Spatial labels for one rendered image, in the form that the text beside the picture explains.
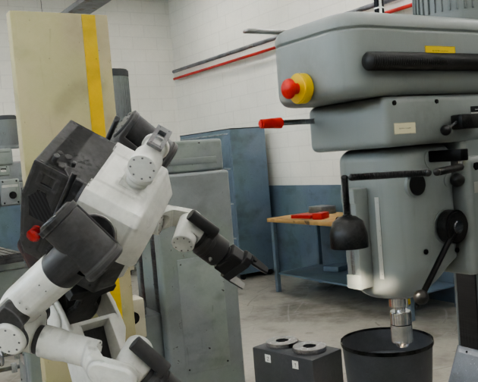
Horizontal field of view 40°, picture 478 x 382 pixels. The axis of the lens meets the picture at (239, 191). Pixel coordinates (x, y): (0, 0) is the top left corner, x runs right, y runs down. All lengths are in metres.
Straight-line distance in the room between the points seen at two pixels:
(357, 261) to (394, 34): 0.46
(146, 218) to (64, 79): 1.54
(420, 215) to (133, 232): 0.60
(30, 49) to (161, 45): 8.56
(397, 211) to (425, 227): 0.07
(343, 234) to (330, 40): 0.36
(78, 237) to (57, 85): 1.64
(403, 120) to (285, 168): 7.52
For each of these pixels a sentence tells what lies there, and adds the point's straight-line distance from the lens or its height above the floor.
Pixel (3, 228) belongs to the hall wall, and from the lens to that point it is 10.31.
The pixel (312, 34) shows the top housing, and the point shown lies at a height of 1.86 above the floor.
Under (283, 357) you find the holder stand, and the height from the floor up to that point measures 1.10.
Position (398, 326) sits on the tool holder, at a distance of 1.51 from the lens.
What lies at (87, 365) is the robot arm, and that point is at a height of 1.22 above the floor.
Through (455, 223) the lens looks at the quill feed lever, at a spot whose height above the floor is 1.46.
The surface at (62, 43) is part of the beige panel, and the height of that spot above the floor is 2.17.
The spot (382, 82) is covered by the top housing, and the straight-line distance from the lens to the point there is 1.30.
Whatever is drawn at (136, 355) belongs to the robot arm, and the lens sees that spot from 1.50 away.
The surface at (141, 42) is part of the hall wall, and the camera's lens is 11.26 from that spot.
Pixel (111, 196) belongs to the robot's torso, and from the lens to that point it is 1.46.
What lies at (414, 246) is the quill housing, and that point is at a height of 1.42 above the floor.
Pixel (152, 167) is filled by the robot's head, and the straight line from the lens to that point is 1.43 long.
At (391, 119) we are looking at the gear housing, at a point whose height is 1.68.
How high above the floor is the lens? 1.64
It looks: 3 degrees down
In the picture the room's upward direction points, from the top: 5 degrees counter-clockwise
